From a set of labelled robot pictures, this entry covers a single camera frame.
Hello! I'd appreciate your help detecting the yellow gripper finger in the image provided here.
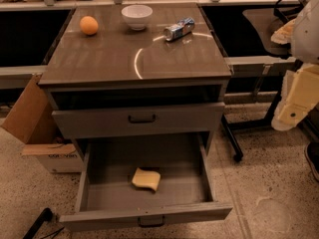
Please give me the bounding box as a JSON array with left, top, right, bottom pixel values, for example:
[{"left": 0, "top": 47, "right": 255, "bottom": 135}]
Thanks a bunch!
[
  {"left": 271, "top": 64, "right": 319, "bottom": 131},
  {"left": 270, "top": 19, "right": 295, "bottom": 45}
]

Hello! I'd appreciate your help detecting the yellow sponge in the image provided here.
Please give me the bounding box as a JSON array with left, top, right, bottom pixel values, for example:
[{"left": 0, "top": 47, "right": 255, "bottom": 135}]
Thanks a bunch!
[{"left": 132, "top": 167, "right": 160, "bottom": 191}]

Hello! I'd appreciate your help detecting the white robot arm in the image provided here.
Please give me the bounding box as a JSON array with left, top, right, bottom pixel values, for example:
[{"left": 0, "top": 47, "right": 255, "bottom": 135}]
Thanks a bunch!
[{"left": 271, "top": 0, "right": 319, "bottom": 130}]

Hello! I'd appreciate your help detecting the closed grey top drawer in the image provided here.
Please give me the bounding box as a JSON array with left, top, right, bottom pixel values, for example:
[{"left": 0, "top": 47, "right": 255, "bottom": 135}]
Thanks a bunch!
[{"left": 52, "top": 103, "right": 224, "bottom": 138}]

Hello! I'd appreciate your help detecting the grey drawer cabinet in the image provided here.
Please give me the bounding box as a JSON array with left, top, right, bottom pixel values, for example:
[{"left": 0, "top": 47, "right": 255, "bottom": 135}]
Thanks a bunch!
[{"left": 38, "top": 3, "right": 233, "bottom": 151}]

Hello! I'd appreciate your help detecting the open grey middle drawer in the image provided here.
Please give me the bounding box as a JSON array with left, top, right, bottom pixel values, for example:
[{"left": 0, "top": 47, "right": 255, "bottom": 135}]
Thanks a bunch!
[{"left": 60, "top": 132, "right": 232, "bottom": 232}]

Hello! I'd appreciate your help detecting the black headset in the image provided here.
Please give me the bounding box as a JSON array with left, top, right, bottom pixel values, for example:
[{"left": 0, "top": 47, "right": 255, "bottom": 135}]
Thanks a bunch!
[{"left": 273, "top": 0, "right": 307, "bottom": 24}]

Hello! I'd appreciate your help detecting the black side table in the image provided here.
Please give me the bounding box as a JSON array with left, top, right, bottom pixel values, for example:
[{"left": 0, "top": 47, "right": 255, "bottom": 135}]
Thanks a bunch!
[{"left": 220, "top": 6, "right": 319, "bottom": 163}]

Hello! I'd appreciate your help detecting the black shoe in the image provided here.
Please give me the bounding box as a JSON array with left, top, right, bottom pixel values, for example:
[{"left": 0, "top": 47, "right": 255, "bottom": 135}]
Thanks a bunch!
[{"left": 305, "top": 142, "right": 319, "bottom": 182}]

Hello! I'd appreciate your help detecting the crushed blue soda can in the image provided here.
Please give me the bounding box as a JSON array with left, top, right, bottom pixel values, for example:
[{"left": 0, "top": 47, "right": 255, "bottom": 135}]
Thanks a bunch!
[{"left": 163, "top": 17, "right": 195, "bottom": 42}]

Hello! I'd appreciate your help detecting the white bowl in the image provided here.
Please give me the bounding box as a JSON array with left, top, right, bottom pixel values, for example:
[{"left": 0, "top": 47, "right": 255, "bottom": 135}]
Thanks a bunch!
[{"left": 121, "top": 4, "right": 153, "bottom": 31}]

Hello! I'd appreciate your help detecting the orange fruit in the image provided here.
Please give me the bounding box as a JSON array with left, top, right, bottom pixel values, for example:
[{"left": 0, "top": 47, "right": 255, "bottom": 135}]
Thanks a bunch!
[{"left": 80, "top": 16, "right": 99, "bottom": 36}]

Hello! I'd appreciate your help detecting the white cardboard box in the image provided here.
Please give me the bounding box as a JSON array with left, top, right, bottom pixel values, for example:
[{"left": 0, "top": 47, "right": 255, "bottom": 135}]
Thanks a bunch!
[{"left": 22, "top": 143, "right": 84, "bottom": 173}]

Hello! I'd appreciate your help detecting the brown cardboard box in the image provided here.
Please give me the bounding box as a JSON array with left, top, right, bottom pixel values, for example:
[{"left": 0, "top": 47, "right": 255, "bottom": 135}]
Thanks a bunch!
[{"left": 2, "top": 75, "right": 57, "bottom": 144}]

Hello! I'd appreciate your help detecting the black floor cable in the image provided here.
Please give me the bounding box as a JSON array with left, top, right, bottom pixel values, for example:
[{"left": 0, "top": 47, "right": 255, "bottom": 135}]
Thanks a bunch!
[{"left": 22, "top": 207, "right": 66, "bottom": 239}]

